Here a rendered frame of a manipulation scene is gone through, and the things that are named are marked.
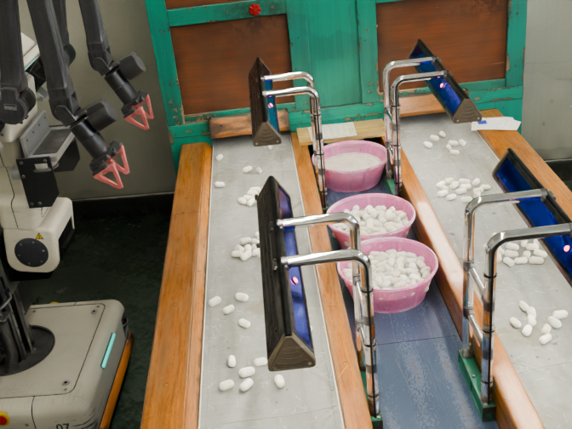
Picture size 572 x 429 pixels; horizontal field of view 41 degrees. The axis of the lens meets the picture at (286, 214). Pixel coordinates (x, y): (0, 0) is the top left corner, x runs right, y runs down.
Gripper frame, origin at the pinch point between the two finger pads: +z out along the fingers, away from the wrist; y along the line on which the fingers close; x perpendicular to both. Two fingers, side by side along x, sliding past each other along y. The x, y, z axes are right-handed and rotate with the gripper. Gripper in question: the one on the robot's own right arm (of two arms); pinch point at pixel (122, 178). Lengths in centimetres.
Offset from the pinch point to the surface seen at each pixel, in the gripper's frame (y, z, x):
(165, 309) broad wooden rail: -31.8, 26.5, -1.0
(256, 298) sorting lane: -26, 39, -20
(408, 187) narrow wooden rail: 26, 58, -62
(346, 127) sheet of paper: 78, 49, -48
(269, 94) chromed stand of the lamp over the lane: 26, 8, -42
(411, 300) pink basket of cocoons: -28, 60, -55
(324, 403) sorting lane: -68, 46, -35
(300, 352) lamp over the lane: -93, 16, -48
